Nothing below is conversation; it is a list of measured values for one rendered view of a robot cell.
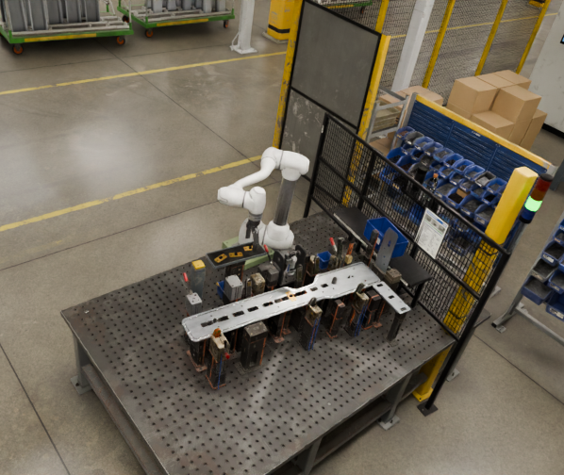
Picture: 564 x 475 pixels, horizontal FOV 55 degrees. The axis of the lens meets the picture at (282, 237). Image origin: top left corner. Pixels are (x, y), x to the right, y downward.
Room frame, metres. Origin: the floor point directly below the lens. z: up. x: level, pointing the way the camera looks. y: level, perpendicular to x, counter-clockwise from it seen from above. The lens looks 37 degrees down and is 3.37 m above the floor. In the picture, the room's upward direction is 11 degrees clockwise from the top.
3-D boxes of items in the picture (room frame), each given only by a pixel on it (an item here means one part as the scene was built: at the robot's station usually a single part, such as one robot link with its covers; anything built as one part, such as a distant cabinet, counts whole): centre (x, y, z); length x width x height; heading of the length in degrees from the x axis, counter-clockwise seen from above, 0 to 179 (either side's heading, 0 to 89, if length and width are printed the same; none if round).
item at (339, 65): (5.39, -0.17, 1.00); 1.34 x 0.14 x 2.00; 46
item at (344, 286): (2.50, -0.11, 1.00); 1.38 x 0.22 x 0.02; 128
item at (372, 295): (2.70, -0.66, 0.84); 0.11 x 0.10 x 0.28; 38
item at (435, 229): (3.06, -0.99, 1.30); 0.23 x 0.02 x 0.31; 38
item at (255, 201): (2.72, 0.20, 1.54); 0.13 x 0.11 x 0.16; 89
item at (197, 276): (2.48, 0.47, 0.92); 0.08 x 0.08 x 0.44; 38
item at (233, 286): (2.45, 0.24, 0.90); 0.13 x 0.10 x 0.41; 38
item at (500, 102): (7.09, -2.51, 0.52); 1.20 x 0.80 x 1.05; 133
